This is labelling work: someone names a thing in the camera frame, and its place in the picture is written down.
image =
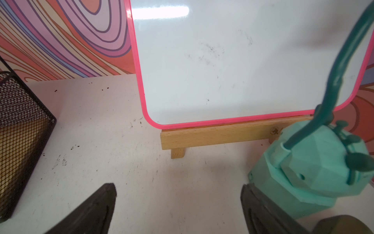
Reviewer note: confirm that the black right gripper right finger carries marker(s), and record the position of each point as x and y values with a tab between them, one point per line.
263	216

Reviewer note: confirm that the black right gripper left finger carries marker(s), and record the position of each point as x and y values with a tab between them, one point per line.
93	216

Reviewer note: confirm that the wooden whiteboard easel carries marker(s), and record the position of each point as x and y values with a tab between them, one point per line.
178	140

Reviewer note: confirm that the pink framed whiteboard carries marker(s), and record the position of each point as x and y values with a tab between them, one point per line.
214	62

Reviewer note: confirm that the black wire wooden shelf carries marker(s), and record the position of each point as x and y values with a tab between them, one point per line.
26	125

